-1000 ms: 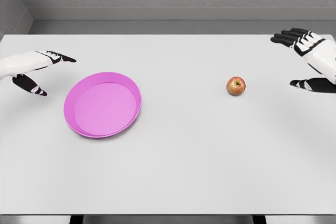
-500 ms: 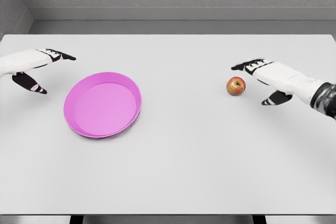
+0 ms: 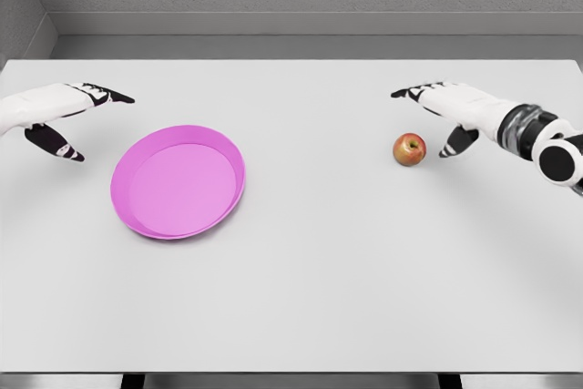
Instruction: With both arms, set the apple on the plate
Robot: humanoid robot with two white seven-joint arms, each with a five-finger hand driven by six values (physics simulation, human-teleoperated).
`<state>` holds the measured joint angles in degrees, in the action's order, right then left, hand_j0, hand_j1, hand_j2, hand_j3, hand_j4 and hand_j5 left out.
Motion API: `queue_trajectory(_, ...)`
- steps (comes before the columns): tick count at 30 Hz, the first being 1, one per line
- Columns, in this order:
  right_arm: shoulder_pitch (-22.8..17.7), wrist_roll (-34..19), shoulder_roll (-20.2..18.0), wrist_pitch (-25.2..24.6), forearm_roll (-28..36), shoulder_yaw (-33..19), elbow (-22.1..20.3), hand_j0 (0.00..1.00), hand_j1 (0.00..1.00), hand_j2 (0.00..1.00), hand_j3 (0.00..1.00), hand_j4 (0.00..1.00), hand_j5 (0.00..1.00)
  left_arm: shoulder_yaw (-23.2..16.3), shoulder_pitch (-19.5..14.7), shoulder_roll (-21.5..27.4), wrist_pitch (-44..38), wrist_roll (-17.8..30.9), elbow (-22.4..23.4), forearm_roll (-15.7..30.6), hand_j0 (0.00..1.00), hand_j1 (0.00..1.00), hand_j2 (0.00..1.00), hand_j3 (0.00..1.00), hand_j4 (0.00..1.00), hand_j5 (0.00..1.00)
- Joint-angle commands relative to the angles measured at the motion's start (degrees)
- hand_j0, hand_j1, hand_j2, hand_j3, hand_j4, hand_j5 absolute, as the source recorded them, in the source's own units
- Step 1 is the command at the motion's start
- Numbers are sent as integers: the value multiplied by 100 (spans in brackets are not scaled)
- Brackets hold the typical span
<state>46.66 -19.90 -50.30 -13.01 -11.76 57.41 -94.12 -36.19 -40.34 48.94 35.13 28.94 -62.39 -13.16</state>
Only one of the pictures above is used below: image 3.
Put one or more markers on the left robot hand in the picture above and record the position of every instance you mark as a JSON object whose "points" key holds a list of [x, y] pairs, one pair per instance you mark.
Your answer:
{"points": [[54, 102]]}

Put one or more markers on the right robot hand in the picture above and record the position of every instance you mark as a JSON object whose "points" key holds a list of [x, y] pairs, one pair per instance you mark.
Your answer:
{"points": [[455, 102]]}

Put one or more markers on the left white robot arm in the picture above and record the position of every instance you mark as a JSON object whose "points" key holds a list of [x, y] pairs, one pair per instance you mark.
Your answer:
{"points": [[9, 111]]}

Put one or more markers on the red yellow apple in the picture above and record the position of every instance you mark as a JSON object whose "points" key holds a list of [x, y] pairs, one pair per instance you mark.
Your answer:
{"points": [[409, 148]]}

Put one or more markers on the pink round plate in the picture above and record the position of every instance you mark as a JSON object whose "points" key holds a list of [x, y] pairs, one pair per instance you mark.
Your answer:
{"points": [[178, 182]]}

